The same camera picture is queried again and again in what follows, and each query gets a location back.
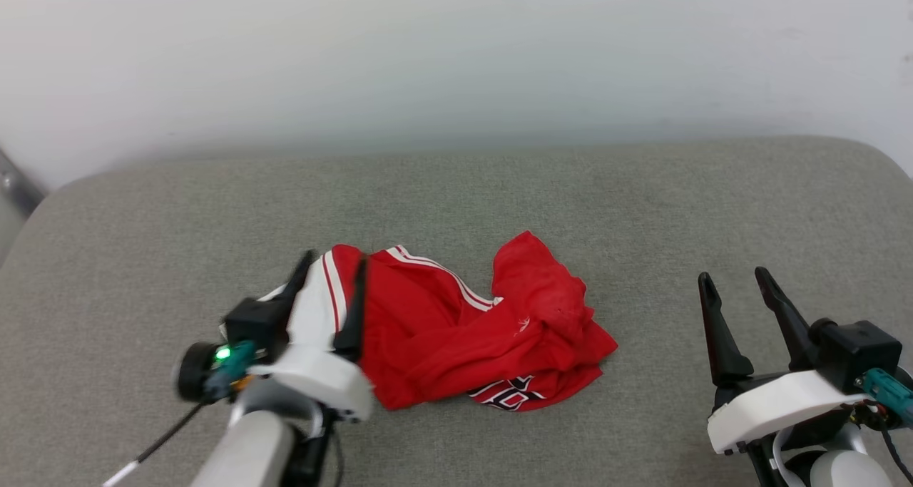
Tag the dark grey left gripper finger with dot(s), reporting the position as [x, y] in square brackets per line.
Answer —
[353, 316]
[299, 282]

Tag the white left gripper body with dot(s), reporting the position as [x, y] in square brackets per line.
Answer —
[324, 376]

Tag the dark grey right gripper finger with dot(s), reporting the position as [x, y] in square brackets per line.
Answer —
[720, 330]
[784, 316]

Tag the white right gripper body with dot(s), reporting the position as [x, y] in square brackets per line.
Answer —
[777, 405]

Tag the red and white sports garment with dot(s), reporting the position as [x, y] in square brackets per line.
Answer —
[428, 330]

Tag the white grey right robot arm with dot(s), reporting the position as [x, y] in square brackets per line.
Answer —
[845, 469]

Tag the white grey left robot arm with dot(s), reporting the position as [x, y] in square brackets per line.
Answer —
[250, 448]

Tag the grey fabric sofa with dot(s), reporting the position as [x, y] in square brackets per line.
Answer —
[456, 202]

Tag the grey metal bar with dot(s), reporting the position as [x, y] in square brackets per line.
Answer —
[16, 184]

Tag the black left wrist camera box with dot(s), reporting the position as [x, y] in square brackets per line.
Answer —
[250, 324]

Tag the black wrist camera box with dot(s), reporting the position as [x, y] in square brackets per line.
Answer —
[250, 324]
[856, 353]

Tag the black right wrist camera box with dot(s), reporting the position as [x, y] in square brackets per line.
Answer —
[856, 353]

